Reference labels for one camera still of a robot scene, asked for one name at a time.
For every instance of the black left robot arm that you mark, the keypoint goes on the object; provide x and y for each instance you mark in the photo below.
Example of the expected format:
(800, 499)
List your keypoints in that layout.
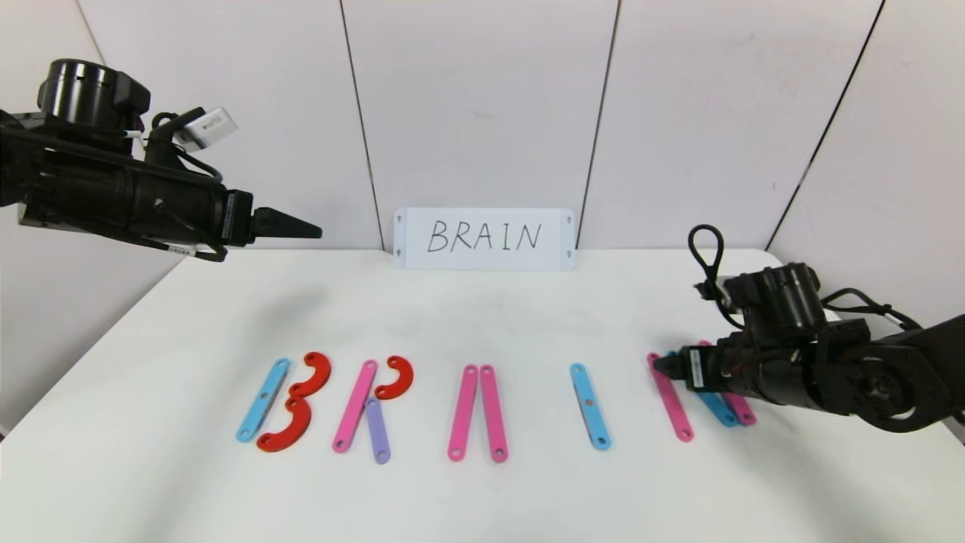
(90, 196)

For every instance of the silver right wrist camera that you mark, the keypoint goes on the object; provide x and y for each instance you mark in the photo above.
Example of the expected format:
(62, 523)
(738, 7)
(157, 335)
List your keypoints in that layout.
(725, 287)

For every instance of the red curved letter piece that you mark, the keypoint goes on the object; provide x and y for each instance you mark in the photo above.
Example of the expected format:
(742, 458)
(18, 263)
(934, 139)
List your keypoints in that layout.
(403, 377)
(302, 427)
(324, 373)

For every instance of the black camera bracket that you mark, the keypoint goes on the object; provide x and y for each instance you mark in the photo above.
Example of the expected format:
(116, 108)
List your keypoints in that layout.
(162, 139)
(735, 313)

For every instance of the black right camera bracket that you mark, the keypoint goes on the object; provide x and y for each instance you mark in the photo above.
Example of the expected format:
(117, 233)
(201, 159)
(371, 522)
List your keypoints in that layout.
(735, 313)

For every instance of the white BRAIN sign card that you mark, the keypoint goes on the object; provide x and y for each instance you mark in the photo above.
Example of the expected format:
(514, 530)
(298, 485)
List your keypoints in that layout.
(482, 259)

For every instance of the black left camera bracket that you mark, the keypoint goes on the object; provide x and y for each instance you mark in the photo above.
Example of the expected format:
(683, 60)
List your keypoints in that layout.
(162, 139)

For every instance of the pink bar with holes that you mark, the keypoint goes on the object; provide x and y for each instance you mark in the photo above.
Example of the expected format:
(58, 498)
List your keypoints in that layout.
(745, 413)
(493, 414)
(461, 415)
(354, 407)
(675, 411)

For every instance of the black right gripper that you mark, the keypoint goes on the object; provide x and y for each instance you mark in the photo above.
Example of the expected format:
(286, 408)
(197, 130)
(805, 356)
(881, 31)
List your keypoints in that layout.
(693, 367)

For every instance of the purple short bar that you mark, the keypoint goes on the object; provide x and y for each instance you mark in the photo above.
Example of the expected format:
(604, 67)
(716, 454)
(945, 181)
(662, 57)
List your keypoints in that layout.
(377, 434)

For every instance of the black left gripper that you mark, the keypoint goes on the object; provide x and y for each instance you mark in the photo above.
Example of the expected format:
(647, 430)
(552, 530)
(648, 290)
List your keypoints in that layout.
(238, 218)

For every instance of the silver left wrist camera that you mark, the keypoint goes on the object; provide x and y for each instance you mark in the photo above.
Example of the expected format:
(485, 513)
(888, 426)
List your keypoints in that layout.
(211, 128)

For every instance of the blue bar with holes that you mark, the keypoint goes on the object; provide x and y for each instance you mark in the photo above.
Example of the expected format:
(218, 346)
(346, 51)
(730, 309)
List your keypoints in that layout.
(589, 406)
(720, 413)
(262, 401)

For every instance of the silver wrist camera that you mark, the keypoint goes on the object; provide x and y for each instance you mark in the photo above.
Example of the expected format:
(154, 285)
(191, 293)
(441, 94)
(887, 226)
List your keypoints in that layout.
(725, 287)
(211, 128)

